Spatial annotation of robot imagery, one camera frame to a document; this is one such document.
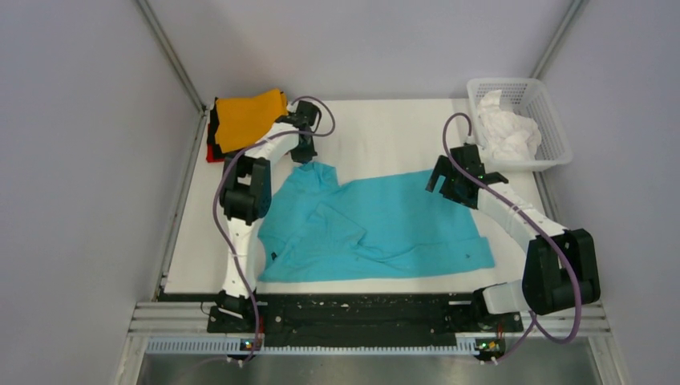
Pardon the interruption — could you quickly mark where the teal polo shirt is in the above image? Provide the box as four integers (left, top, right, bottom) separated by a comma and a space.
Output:
258, 162, 495, 283

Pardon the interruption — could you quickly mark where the red folded shirt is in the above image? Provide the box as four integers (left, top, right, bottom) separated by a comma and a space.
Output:
205, 144, 226, 163

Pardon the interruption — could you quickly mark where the white cable duct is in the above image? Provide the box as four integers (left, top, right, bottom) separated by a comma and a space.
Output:
146, 337, 480, 355

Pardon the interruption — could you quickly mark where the orange folded shirt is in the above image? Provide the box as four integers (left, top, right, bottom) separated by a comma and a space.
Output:
214, 87, 288, 155

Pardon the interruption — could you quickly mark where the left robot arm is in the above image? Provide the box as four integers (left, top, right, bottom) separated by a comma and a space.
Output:
214, 100, 322, 332

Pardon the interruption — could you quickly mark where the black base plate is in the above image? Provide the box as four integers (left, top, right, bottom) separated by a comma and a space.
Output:
207, 294, 524, 348

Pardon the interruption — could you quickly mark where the white crumpled shirt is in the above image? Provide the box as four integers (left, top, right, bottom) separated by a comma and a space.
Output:
477, 90, 542, 161

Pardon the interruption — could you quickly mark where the white plastic basket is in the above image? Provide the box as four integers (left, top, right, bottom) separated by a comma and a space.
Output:
467, 78, 573, 172

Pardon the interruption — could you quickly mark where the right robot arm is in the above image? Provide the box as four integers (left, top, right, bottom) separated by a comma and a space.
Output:
426, 156, 601, 330

